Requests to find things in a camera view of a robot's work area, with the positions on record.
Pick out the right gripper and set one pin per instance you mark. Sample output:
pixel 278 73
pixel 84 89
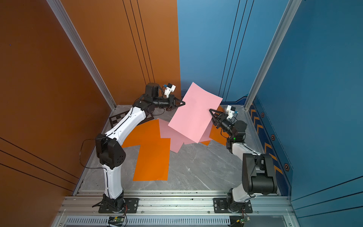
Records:
pixel 220 121

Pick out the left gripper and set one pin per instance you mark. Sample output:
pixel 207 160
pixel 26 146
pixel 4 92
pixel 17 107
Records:
pixel 171 102

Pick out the pink paper top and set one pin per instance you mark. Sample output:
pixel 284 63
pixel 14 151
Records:
pixel 192 119

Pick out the pink paper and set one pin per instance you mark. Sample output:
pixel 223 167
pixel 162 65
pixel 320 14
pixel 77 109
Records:
pixel 192 119
pixel 177 139

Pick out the orange paper front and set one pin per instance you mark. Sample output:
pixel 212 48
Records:
pixel 153 160

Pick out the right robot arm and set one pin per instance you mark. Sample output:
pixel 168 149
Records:
pixel 258 173

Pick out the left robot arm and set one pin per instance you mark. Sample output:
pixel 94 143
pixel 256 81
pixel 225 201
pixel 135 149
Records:
pixel 109 145

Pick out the orange paper back right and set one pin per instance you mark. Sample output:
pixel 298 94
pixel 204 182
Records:
pixel 221 109

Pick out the pink paper lower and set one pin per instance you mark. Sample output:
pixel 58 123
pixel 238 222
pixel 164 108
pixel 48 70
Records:
pixel 177 139

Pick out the black white chessboard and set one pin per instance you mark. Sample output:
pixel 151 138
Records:
pixel 114 119

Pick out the right small circuit board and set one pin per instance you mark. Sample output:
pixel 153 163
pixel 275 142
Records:
pixel 238 221

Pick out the green circuit board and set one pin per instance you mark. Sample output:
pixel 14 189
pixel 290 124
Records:
pixel 117 221

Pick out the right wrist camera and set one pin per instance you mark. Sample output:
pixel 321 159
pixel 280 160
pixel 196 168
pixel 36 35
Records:
pixel 230 111

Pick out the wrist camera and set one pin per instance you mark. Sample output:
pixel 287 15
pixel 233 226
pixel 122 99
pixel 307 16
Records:
pixel 230 111
pixel 168 89

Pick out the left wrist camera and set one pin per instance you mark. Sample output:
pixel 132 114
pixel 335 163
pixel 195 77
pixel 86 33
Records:
pixel 168 89

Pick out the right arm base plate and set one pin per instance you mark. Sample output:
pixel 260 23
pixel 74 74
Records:
pixel 223 205

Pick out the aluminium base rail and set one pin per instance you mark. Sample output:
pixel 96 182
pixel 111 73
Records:
pixel 173 202

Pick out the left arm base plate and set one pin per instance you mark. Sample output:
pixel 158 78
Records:
pixel 123 205

